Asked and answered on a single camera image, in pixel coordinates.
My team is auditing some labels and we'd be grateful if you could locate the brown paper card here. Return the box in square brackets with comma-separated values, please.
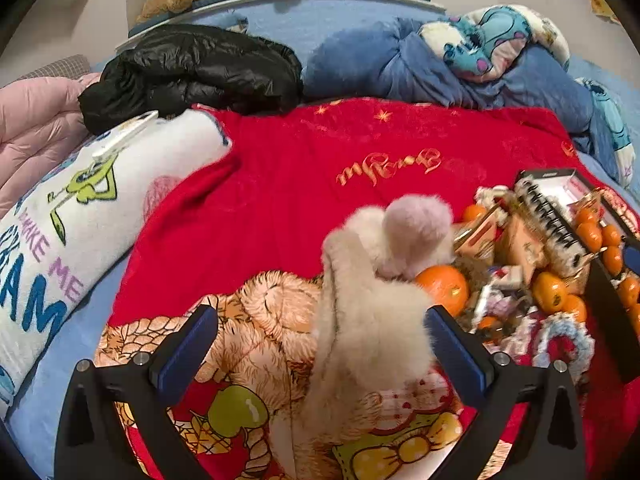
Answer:
[505, 215, 551, 271]

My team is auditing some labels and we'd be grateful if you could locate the white printed pillow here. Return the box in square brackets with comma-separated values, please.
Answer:
[0, 110, 233, 418]

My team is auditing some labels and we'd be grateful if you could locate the white lace scrunchie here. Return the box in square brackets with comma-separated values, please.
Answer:
[472, 186, 516, 211]
[530, 312, 596, 386]

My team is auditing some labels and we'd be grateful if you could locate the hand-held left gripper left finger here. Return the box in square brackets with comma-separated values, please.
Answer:
[54, 304, 221, 480]

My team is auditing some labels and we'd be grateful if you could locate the blue bed sheet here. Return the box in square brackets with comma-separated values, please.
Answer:
[0, 2, 640, 480]

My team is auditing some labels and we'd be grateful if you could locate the red bear print blanket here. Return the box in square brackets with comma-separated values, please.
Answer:
[95, 97, 640, 480]

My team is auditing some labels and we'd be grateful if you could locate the grey checked cloth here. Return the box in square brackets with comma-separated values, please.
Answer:
[32, 54, 92, 81]

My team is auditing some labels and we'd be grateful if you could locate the pile of oranges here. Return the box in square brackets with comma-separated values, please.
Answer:
[415, 202, 640, 333]

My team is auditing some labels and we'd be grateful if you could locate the blue cartoon print pillow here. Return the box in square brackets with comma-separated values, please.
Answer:
[575, 77, 636, 186]

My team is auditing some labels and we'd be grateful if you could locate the pink lace scrunchie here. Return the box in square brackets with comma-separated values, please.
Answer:
[480, 290, 531, 321]

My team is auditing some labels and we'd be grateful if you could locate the black spiral bound notebook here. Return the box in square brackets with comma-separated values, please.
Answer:
[512, 177, 588, 278]

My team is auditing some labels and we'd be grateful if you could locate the yellow wall sticker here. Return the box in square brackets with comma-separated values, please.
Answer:
[587, 0, 621, 23]

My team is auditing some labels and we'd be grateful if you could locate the black white-lined storage box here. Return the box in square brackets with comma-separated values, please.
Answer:
[515, 167, 640, 386]

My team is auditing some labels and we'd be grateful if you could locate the black puffer jacket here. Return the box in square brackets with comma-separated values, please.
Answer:
[79, 24, 303, 136]

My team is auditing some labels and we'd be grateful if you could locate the pink quilt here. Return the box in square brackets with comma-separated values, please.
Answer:
[0, 72, 103, 218]

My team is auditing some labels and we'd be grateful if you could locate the white plastic device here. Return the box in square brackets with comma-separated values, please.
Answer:
[92, 110, 160, 158]

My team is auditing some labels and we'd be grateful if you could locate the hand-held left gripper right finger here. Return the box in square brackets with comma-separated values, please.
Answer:
[424, 304, 586, 480]

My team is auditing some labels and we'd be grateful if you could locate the blue duvet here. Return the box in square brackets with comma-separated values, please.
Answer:
[302, 15, 608, 161]

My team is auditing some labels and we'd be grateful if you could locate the beige fluffy fur hat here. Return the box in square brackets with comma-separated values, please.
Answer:
[270, 195, 456, 480]

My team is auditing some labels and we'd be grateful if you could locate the blue cartoon print blanket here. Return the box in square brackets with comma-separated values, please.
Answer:
[417, 4, 571, 82]

